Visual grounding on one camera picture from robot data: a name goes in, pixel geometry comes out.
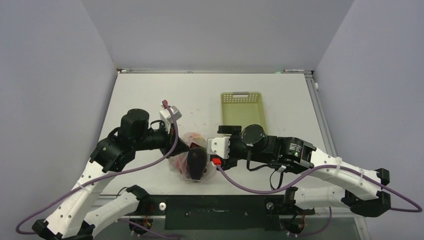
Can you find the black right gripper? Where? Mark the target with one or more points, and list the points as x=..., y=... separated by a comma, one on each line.
x=231, y=160

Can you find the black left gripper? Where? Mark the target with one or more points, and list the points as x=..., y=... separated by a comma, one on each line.
x=168, y=138

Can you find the beige plastic basket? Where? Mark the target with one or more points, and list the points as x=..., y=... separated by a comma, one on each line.
x=243, y=109

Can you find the purple eggplant toy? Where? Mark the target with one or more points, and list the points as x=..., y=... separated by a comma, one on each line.
x=196, y=162

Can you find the clear zip top bag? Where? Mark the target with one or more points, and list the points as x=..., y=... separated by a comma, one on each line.
x=194, y=139

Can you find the red tomato toy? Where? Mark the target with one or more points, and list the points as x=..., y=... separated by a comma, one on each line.
x=180, y=163

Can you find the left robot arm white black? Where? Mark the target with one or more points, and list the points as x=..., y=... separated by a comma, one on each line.
x=74, y=218

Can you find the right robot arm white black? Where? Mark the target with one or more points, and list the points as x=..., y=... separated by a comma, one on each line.
x=351, y=187

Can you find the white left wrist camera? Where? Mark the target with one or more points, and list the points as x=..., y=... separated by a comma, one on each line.
x=166, y=117

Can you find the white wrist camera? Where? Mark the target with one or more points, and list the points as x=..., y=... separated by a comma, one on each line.
x=218, y=149
x=166, y=117

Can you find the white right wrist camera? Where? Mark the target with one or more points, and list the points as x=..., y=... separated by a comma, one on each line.
x=218, y=149

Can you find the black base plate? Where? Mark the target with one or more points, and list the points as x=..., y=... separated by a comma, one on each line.
x=218, y=212

